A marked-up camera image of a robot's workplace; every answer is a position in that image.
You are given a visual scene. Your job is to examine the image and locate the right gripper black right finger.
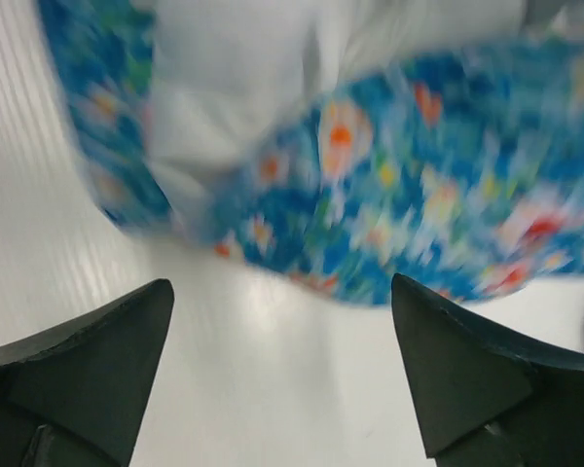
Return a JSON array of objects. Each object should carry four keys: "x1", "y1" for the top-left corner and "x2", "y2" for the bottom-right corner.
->
[{"x1": 391, "y1": 274, "x2": 584, "y2": 466}]

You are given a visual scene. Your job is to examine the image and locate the blue floral skirt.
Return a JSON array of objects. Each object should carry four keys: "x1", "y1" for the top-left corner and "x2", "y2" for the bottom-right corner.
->
[{"x1": 37, "y1": 1, "x2": 584, "y2": 305}]

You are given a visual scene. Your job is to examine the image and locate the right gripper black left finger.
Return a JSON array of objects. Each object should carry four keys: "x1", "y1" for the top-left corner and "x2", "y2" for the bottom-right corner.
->
[{"x1": 0, "y1": 279, "x2": 174, "y2": 466}]

